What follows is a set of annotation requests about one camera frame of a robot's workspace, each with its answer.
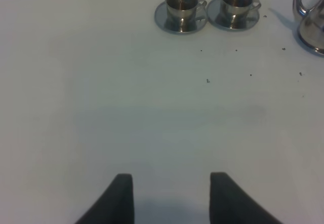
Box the right stainless steel teacup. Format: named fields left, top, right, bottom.
left=220, top=0, right=261, bottom=20

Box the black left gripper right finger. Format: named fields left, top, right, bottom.
left=210, top=172, right=280, bottom=223

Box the left stainless steel teacup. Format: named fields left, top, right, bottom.
left=165, top=0, right=207, bottom=23

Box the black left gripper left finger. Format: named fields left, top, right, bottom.
left=77, top=173, right=135, bottom=223

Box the right stainless steel saucer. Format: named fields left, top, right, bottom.
left=206, top=0, right=260, bottom=31

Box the left stainless steel saucer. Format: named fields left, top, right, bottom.
left=154, top=2, right=208, bottom=35

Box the stainless steel saucer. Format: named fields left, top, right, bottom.
left=154, top=2, right=208, bottom=35
left=206, top=0, right=260, bottom=31

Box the stainless steel teapot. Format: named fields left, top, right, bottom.
left=293, top=0, right=323, bottom=55

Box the stainless steel teacup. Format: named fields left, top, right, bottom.
left=165, top=0, right=207, bottom=23
left=220, top=0, right=261, bottom=20

